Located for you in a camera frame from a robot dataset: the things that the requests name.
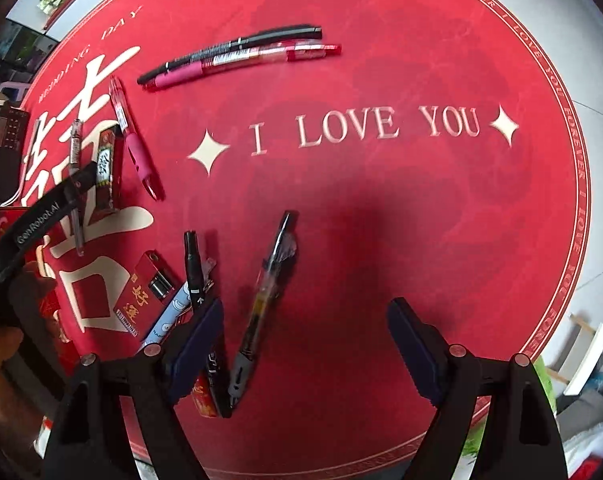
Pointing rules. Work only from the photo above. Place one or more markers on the green plastic bag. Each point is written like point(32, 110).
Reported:
point(544, 385)

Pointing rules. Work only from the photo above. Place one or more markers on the black glass cabinet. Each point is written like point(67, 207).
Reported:
point(18, 47)

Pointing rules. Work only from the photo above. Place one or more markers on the light blue patterned pen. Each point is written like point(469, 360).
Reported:
point(174, 310)

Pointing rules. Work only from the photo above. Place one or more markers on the red pen with pink grip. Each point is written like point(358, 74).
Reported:
point(134, 147)
point(241, 60)

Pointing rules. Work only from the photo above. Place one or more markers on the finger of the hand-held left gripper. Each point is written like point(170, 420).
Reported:
point(41, 217)

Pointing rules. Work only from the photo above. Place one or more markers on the small red lighter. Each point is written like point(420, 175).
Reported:
point(205, 397)

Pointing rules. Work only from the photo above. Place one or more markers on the black radio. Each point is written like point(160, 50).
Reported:
point(1, 155)

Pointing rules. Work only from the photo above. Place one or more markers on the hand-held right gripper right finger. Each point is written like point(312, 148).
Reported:
point(415, 355)

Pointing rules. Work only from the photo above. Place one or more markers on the clear barrel pen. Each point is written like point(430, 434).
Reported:
point(74, 150)

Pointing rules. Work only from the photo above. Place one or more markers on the white board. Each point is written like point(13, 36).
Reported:
point(589, 360)

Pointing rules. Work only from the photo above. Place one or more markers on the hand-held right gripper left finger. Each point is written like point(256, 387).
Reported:
point(197, 350)

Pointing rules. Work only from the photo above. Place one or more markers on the small red box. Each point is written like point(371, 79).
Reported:
point(146, 292)

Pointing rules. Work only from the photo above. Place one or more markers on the long black marker pen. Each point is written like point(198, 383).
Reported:
point(231, 45)

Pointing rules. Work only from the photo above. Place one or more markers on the round red printed mat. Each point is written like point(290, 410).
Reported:
point(361, 200)

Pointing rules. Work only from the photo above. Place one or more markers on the small rectangular printed packet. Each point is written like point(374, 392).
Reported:
point(103, 170)

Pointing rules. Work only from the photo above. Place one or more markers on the black gel pen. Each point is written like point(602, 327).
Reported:
point(266, 290)

